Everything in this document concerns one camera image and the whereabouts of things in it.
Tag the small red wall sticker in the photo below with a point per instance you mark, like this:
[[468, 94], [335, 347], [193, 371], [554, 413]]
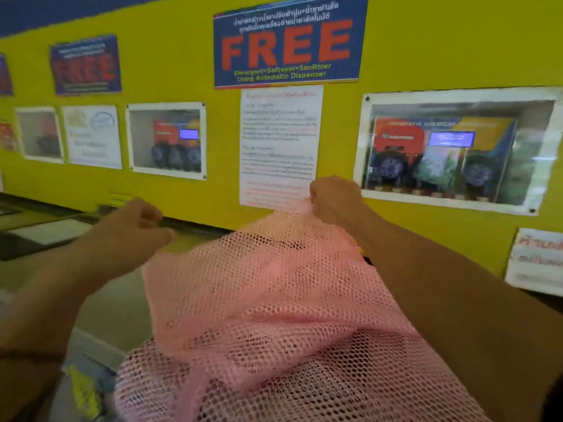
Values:
[[6, 136]]

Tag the white red-lettered sign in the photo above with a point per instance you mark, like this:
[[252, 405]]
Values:
[[536, 259]]

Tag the yellow number sticker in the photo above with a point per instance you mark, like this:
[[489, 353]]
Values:
[[83, 391]]

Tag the yellow warning label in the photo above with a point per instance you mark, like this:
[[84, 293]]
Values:
[[121, 199]]

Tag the person's left forearm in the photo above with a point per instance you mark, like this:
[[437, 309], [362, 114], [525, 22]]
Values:
[[35, 312]]

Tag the blue red-lettered poster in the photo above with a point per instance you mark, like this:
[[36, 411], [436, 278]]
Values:
[[290, 43], [85, 65], [4, 76]]

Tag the person's left hand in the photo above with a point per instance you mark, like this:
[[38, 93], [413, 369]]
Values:
[[123, 241]]

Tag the white printed paper notice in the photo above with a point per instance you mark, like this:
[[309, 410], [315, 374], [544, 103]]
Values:
[[281, 140]]

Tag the person's right hand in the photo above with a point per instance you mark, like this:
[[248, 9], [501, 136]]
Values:
[[338, 199]]

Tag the white sign with blue oval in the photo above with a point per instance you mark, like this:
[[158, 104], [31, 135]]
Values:
[[92, 136]]

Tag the person's right forearm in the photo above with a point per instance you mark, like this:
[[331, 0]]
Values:
[[462, 312]]

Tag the black detergent drawer lid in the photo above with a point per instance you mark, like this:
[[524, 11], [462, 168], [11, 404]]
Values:
[[26, 250]]

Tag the orange chemical dispenser unit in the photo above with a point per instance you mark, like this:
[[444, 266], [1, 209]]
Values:
[[396, 145], [176, 145]]

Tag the pink mesh bag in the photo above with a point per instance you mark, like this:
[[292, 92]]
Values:
[[272, 312]]

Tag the white drawer label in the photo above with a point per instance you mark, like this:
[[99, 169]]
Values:
[[48, 231]]

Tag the white-framed dispenser window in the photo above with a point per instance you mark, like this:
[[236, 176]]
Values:
[[462, 94], [39, 133], [167, 107]]

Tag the stainless steel washing machine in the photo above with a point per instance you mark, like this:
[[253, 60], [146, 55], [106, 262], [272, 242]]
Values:
[[114, 303]]

